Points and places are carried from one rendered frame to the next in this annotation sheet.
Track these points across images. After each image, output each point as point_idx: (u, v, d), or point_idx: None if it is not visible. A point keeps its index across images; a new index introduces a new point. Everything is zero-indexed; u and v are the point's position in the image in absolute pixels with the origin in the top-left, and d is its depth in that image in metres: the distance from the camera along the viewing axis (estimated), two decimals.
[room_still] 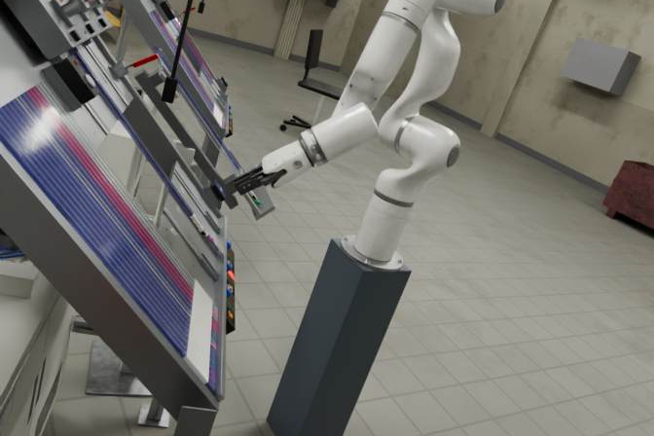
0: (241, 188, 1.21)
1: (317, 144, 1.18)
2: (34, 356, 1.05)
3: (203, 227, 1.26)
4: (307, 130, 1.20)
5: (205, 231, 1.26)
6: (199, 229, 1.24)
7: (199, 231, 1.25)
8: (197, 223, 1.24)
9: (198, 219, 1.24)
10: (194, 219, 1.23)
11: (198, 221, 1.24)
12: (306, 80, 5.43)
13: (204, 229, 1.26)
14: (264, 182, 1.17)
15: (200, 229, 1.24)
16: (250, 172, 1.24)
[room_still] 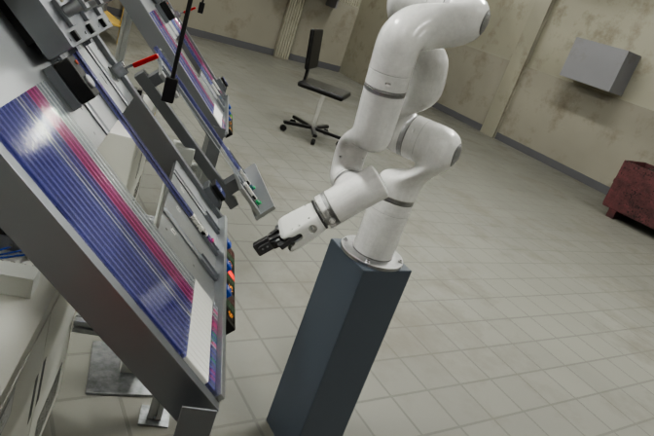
0: (260, 249, 1.28)
1: (331, 208, 1.25)
2: (34, 356, 1.05)
3: (203, 227, 1.26)
4: (319, 195, 1.27)
5: (205, 231, 1.26)
6: (199, 229, 1.24)
7: (199, 231, 1.25)
8: (197, 223, 1.24)
9: (198, 219, 1.24)
10: (194, 219, 1.23)
11: (198, 221, 1.24)
12: (306, 80, 5.43)
13: (204, 229, 1.26)
14: (280, 246, 1.24)
15: (200, 229, 1.24)
16: (268, 236, 1.30)
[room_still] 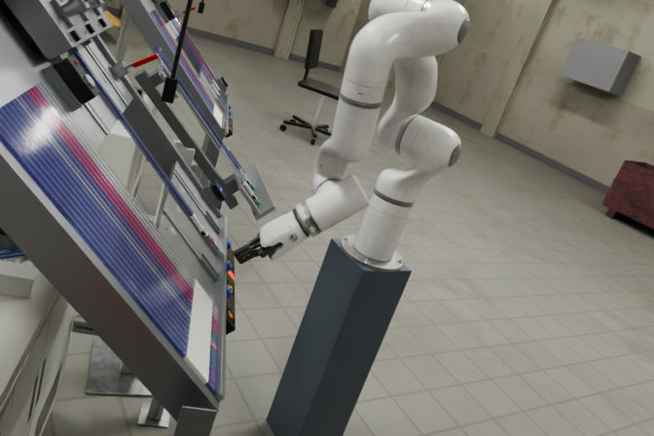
0: (241, 258, 1.28)
1: (311, 217, 1.25)
2: (34, 356, 1.05)
3: (203, 227, 1.26)
4: (301, 203, 1.27)
5: (205, 231, 1.26)
6: (199, 229, 1.24)
7: (199, 231, 1.25)
8: (197, 223, 1.24)
9: (198, 219, 1.24)
10: (194, 219, 1.23)
11: (198, 221, 1.24)
12: (306, 80, 5.43)
13: (204, 229, 1.26)
14: (260, 255, 1.24)
15: (200, 229, 1.24)
16: (249, 244, 1.30)
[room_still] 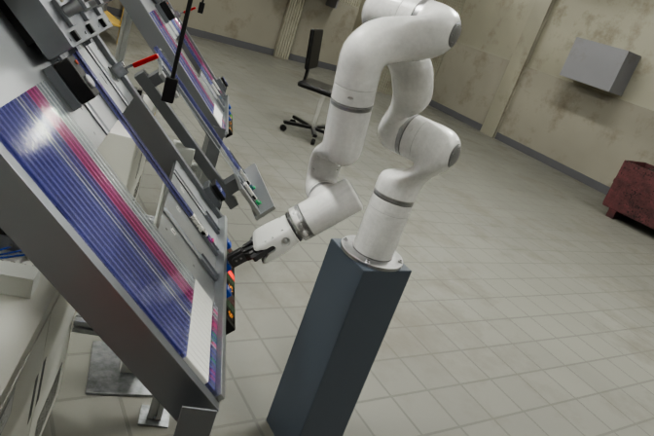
0: (234, 262, 1.28)
1: (304, 221, 1.25)
2: (34, 356, 1.05)
3: (203, 227, 1.26)
4: (294, 207, 1.27)
5: (205, 231, 1.26)
6: (199, 229, 1.24)
7: (199, 231, 1.25)
8: (197, 223, 1.24)
9: (198, 219, 1.24)
10: (194, 219, 1.23)
11: (198, 221, 1.24)
12: (306, 80, 5.43)
13: (204, 229, 1.26)
14: (253, 258, 1.24)
15: (200, 229, 1.24)
16: (242, 247, 1.30)
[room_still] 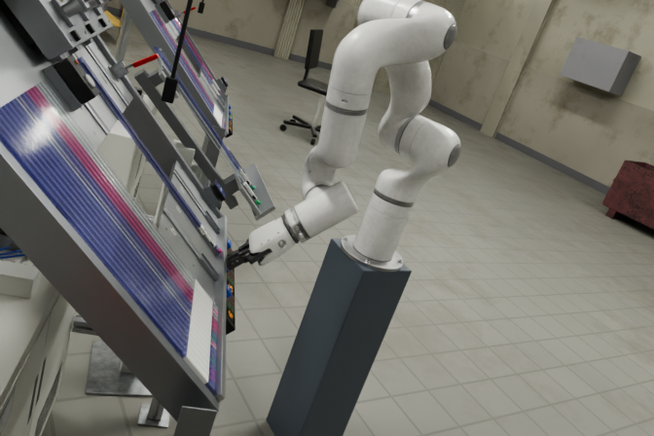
0: (230, 264, 1.28)
1: (300, 224, 1.25)
2: (34, 356, 1.05)
3: (211, 237, 1.27)
4: (290, 209, 1.27)
5: (213, 241, 1.27)
6: None
7: None
8: (204, 234, 1.25)
9: (205, 230, 1.26)
10: (201, 230, 1.24)
11: (205, 232, 1.25)
12: (306, 80, 5.43)
13: (212, 239, 1.27)
14: (249, 261, 1.24)
15: (208, 239, 1.26)
16: (238, 250, 1.30)
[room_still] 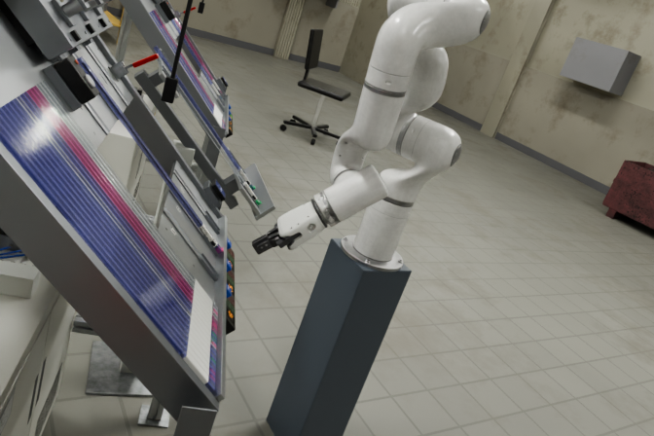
0: (259, 248, 1.28)
1: (330, 207, 1.24)
2: (34, 356, 1.05)
3: (213, 236, 1.27)
4: (319, 194, 1.27)
5: (215, 240, 1.27)
6: (208, 238, 1.26)
7: (209, 240, 1.26)
8: (206, 233, 1.25)
9: (207, 229, 1.26)
10: (203, 229, 1.24)
11: (207, 231, 1.25)
12: (306, 80, 5.43)
13: (214, 238, 1.27)
14: (279, 244, 1.24)
15: (210, 238, 1.26)
16: (267, 235, 1.29)
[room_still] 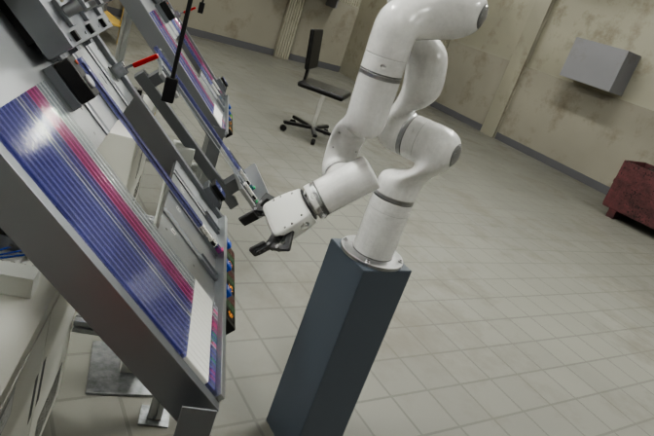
0: (257, 253, 1.23)
1: (323, 205, 1.22)
2: (34, 356, 1.05)
3: (213, 236, 1.27)
4: (311, 189, 1.22)
5: (215, 240, 1.27)
6: (208, 238, 1.26)
7: (209, 240, 1.26)
8: (206, 233, 1.25)
9: (207, 229, 1.26)
10: (203, 229, 1.24)
11: (207, 231, 1.25)
12: (306, 80, 5.43)
13: (214, 238, 1.27)
14: (288, 248, 1.21)
15: (210, 238, 1.26)
16: (253, 209, 1.29)
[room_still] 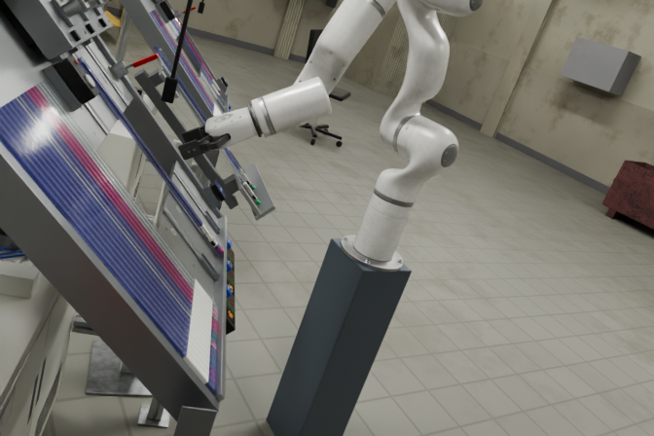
0: (190, 137, 1.22)
1: None
2: (34, 356, 1.05)
3: (213, 236, 1.27)
4: (272, 134, 1.19)
5: (215, 240, 1.27)
6: (208, 238, 1.26)
7: (209, 240, 1.26)
8: (206, 233, 1.25)
9: (207, 229, 1.26)
10: (203, 229, 1.24)
11: (207, 231, 1.25)
12: None
13: (214, 238, 1.27)
14: None
15: (210, 238, 1.26)
16: (200, 152, 1.13)
